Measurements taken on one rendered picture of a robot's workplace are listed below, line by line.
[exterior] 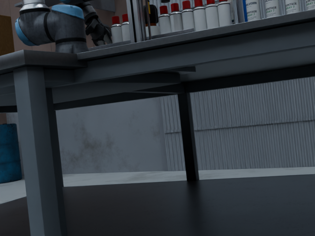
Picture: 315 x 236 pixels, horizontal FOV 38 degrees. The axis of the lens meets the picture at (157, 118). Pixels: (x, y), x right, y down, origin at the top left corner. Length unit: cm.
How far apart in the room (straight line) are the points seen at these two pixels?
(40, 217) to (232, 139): 382
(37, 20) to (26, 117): 60
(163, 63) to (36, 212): 54
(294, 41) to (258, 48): 9
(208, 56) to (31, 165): 57
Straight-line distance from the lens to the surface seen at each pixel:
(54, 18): 179
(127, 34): 206
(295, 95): 470
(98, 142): 613
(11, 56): 133
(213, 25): 192
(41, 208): 132
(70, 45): 175
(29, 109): 131
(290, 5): 186
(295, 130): 472
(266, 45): 126
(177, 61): 132
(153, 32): 230
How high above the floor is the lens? 60
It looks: level
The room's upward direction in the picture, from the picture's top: 6 degrees counter-clockwise
